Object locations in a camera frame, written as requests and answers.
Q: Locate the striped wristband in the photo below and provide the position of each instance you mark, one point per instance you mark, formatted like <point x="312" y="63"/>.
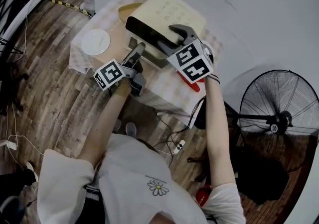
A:
<point x="214" y="78"/>

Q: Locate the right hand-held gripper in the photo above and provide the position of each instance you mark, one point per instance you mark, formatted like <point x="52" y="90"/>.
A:
<point x="192" y="62"/>

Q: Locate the white power adapter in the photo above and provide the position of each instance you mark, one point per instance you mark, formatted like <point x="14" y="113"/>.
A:
<point x="12" y="145"/>

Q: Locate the cream toaster oven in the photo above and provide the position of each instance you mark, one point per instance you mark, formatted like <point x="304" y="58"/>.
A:
<point x="172" y="11"/>

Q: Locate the person's left forearm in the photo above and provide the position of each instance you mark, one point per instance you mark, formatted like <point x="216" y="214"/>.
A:
<point x="107" y="123"/>

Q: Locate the red plastic object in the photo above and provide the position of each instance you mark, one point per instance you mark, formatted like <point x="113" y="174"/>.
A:
<point x="195" y="87"/>

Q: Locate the white power strip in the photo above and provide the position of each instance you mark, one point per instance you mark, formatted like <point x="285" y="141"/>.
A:
<point x="179" y="146"/>

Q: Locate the person's right forearm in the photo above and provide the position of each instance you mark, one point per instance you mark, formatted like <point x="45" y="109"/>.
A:
<point x="218" y="131"/>

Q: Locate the checkered tablecloth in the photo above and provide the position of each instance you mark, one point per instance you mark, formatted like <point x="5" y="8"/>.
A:
<point x="169" y="86"/>

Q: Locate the white daisy print t-shirt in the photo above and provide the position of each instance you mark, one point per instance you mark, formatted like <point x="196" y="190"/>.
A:
<point x="134" y="175"/>

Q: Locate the white curved stand base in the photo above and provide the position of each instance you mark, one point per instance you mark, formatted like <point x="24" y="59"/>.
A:
<point x="30" y="9"/>

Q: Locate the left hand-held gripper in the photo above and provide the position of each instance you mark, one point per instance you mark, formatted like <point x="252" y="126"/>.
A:
<point x="109" y="73"/>

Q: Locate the white round plate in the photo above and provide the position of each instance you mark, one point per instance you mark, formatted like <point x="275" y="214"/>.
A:
<point x="95" y="42"/>

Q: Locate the red round object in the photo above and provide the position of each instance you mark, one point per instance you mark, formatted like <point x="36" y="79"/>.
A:
<point x="204" y="196"/>

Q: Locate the black floor fan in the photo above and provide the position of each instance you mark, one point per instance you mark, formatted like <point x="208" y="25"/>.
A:
<point x="279" y="118"/>

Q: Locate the person's grey shoe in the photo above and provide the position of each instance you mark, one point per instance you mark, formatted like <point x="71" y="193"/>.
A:
<point x="130" y="128"/>
<point x="117" y="126"/>

